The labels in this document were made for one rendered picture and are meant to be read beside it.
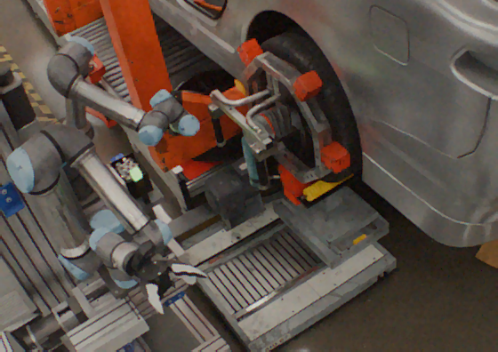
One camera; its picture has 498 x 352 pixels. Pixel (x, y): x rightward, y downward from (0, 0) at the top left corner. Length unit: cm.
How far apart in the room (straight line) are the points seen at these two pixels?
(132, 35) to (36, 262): 99
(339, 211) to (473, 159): 127
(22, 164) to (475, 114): 123
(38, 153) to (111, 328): 72
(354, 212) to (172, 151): 92
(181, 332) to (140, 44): 124
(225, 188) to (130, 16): 97
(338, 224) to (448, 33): 150
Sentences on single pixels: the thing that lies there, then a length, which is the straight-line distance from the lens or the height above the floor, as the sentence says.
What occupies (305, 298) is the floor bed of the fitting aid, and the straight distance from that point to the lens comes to 276.
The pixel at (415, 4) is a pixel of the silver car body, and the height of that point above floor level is 161.
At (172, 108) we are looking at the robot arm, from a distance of 206.
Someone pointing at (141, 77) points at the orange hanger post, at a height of 106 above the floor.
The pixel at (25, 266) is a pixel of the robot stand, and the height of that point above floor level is 94.
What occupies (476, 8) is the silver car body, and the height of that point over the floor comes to 164.
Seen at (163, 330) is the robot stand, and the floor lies 21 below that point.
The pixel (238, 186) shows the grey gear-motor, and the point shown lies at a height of 39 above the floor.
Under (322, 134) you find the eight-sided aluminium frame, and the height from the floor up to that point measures 94.
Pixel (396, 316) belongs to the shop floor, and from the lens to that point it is 277.
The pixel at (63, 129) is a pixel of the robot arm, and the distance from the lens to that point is 167.
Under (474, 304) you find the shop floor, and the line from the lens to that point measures 284.
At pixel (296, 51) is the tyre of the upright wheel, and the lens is 225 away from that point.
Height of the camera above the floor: 235
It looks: 41 degrees down
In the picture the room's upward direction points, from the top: 12 degrees counter-clockwise
